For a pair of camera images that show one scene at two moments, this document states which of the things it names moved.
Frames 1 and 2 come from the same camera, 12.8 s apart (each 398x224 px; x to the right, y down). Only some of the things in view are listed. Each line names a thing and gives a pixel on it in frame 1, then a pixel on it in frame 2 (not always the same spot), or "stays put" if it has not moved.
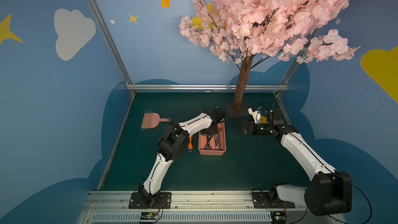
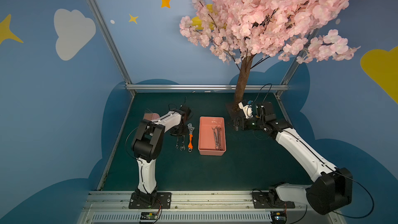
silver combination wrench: [208, 146] -> [214, 127]
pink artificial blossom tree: [240, 17] stays put
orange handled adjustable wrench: [190, 147] stays put
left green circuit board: [148, 215] stays put
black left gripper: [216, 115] -> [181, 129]
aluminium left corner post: [107, 30] stays put
